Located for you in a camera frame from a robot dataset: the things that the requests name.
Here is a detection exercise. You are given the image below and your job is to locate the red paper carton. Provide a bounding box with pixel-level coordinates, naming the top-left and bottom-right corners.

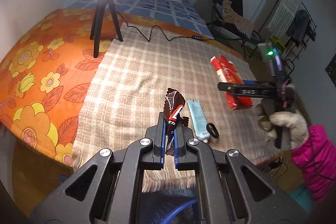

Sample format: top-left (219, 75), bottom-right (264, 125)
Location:
top-left (210, 55), bottom-right (253, 110)

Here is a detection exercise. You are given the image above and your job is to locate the light blue tube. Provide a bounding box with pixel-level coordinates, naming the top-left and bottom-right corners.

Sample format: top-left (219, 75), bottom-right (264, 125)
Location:
top-left (187, 100), bottom-right (211, 143)

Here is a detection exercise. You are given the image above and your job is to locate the black hair tie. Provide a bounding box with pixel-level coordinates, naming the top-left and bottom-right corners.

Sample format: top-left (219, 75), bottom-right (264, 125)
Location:
top-left (205, 122), bottom-right (221, 139)

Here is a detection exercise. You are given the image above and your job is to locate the brown snack wrapper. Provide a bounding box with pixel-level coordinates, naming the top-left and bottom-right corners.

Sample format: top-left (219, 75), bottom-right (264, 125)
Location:
top-left (163, 88), bottom-right (189, 156)

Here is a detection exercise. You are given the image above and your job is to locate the right hand beige glove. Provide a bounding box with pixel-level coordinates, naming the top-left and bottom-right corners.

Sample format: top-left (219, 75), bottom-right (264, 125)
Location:
top-left (255, 100), bottom-right (309, 151)

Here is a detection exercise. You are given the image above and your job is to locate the yellow crate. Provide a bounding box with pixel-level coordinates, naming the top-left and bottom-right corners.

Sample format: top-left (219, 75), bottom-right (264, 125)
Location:
top-left (270, 36), bottom-right (286, 55)

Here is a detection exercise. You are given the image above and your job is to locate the blue plastic basket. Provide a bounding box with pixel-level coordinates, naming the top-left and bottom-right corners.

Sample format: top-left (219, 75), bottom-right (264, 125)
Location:
top-left (138, 193), bottom-right (200, 223)

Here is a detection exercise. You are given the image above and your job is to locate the pink jacket sleeve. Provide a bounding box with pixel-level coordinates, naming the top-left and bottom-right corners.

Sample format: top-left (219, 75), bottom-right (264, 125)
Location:
top-left (291, 125), bottom-right (335, 203)

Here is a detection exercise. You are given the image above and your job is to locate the beige plaid blanket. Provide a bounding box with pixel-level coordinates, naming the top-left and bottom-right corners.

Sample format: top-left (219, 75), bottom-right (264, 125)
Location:
top-left (71, 21), bottom-right (283, 193)

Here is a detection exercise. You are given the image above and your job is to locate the metal drying rack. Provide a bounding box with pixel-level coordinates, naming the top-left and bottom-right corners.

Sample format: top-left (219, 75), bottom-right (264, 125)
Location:
top-left (260, 0), bottom-right (317, 74)

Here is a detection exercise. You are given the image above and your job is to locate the black bedside stand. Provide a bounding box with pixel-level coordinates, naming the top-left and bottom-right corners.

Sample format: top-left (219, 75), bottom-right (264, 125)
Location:
top-left (192, 0), bottom-right (261, 57)

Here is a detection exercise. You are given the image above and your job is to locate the blue checkered sheet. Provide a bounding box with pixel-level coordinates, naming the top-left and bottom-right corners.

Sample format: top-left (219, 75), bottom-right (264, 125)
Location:
top-left (68, 0), bottom-right (215, 40)

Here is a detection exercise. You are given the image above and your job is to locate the black tripod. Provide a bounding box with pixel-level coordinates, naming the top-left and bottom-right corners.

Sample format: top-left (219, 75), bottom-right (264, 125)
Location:
top-left (89, 0), bottom-right (124, 59)

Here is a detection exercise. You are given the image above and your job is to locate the black power cable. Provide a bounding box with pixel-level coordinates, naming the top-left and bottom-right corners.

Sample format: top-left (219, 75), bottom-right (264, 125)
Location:
top-left (115, 11), bottom-right (216, 44)

